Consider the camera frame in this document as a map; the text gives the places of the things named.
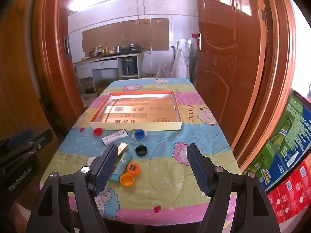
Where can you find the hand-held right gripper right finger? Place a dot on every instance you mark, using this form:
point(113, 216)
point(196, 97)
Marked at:
point(198, 170)

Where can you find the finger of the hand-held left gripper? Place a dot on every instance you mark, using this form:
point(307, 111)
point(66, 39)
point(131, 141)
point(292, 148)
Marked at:
point(19, 137)
point(41, 138)

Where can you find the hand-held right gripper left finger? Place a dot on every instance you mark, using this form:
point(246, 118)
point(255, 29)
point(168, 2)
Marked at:
point(105, 170)

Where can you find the teal flower print box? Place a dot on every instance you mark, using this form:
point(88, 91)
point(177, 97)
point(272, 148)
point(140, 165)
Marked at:
point(121, 166)

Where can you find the yellow-orange bottle cap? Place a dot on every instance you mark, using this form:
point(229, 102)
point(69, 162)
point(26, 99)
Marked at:
point(127, 180)

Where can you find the shiny gold box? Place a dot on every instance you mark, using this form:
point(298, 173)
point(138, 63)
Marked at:
point(122, 148)

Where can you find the orange bottle cap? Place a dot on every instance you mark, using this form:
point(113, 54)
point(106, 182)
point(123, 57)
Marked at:
point(133, 168)

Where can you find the white cartoon print box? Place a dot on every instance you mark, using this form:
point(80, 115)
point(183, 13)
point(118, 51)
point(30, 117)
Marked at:
point(114, 137)

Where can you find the red bottle cap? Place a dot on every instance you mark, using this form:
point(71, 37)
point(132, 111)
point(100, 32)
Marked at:
point(98, 131)

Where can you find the black bottle cap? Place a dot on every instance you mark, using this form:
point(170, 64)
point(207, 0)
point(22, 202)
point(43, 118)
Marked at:
point(141, 150)

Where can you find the blue bottle cap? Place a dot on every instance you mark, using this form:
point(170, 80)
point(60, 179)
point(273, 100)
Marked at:
point(139, 134)

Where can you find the shallow cardboard tray box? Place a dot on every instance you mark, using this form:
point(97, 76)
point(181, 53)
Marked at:
point(136, 126)

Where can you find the cartoon printed tablecloth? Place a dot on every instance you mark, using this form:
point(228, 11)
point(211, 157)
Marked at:
point(170, 136)

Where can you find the metal strike plate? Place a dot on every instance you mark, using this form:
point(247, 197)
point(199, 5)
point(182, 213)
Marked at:
point(66, 46)

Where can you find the red printed carton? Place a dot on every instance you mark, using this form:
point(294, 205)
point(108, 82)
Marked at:
point(291, 194)

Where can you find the white kitchen counter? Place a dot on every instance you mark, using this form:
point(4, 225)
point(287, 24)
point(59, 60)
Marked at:
point(104, 64)

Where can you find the teal air fryer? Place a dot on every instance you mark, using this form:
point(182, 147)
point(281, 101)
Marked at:
point(128, 66)

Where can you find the white plastic bags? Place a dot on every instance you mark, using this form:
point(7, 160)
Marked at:
point(179, 60)

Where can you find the metal kettle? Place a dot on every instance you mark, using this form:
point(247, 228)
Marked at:
point(117, 48)

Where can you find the brown wooden door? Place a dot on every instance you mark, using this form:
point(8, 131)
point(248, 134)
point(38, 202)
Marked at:
point(223, 53)

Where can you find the black gas stove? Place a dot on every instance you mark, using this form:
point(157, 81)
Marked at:
point(131, 48)

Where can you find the metal door hinge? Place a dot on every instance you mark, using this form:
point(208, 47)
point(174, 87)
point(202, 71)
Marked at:
point(266, 17)

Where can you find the wooden door frame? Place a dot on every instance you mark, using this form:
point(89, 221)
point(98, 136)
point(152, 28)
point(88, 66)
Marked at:
point(53, 53)

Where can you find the cardboard wall panel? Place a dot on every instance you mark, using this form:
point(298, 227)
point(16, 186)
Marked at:
point(126, 34)

